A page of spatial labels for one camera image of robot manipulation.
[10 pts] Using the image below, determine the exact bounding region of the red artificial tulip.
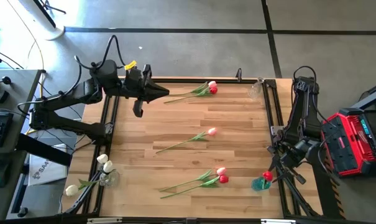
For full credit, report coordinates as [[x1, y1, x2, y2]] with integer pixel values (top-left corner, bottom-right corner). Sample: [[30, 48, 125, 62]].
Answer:
[[160, 175, 230, 200], [163, 86, 219, 104], [262, 170, 274, 187]]

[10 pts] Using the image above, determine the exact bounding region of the black monitor on white stand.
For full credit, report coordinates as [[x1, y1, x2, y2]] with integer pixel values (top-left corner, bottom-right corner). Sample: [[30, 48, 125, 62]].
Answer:
[[32, 0, 66, 41]]

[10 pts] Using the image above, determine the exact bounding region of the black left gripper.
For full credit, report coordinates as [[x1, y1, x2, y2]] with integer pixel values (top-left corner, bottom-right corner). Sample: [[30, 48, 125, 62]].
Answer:
[[121, 63, 170, 118]]

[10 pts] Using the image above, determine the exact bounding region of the pink artificial tulip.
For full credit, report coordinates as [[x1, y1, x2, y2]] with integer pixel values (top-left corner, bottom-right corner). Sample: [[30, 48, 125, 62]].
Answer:
[[158, 167, 227, 192], [155, 126, 218, 154], [167, 80, 218, 97]]

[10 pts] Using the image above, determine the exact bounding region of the dark grey side table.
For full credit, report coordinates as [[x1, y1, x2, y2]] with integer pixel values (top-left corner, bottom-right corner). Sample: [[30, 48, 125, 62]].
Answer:
[[358, 79, 376, 111]]

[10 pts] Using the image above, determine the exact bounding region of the red and black tool case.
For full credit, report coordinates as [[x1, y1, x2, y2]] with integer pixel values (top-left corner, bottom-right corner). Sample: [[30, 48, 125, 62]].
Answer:
[[319, 107, 376, 178]]

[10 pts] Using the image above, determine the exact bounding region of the thin yellow cable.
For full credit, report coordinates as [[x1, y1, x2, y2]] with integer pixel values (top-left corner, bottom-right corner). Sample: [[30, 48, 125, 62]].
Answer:
[[6, 0, 45, 74]]

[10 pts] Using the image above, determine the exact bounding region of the black desk crossbar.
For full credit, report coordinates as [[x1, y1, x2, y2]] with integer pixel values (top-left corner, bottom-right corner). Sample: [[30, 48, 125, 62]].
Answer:
[[16, 133, 73, 167]]

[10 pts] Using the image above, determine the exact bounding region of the white printed box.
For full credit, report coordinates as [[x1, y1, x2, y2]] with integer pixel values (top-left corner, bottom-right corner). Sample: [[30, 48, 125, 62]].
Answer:
[[27, 143, 69, 187]]

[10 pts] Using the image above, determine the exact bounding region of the clear glass vase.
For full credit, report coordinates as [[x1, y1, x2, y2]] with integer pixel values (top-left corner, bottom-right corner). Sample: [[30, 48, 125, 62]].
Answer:
[[99, 169, 121, 187], [247, 77, 265, 100]]

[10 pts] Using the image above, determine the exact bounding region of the black computer mouse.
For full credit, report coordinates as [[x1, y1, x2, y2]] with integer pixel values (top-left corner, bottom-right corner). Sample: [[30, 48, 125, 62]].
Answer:
[[0, 158, 11, 189]]

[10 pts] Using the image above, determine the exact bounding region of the yellow black hazard tape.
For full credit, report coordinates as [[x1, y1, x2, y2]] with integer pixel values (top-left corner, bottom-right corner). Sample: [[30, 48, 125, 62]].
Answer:
[[323, 155, 347, 220]]

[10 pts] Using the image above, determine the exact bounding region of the white frame label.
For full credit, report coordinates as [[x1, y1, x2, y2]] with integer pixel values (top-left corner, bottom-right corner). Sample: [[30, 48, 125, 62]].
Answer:
[[86, 217, 123, 224], [260, 218, 297, 224]]

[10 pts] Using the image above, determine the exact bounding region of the grey desk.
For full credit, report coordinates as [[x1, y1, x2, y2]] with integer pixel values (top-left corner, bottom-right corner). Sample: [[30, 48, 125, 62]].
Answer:
[[0, 68, 42, 222]]

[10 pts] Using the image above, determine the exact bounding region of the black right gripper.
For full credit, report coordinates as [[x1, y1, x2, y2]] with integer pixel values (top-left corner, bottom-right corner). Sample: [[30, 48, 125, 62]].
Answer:
[[266, 144, 307, 185]]

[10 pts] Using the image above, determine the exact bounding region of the teal glass vase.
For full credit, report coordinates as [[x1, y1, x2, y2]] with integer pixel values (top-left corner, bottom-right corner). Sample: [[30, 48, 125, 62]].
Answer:
[[251, 177, 273, 192]]

